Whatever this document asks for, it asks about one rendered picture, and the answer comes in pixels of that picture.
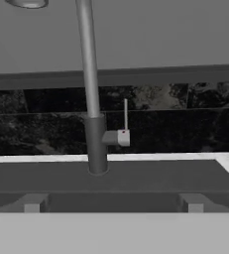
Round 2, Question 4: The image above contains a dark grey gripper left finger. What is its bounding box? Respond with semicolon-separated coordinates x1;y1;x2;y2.
0;192;51;213

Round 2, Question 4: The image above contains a grey sink faucet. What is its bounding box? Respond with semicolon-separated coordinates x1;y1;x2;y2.
4;0;110;177

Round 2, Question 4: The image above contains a dark grey sink basin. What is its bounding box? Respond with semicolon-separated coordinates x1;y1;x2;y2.
0;159;229;213

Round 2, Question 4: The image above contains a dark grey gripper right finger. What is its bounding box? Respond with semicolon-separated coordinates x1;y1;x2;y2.
177;192;229;213

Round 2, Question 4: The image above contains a grey faucet lever handle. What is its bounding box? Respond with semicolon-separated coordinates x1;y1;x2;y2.
101;97;132;148

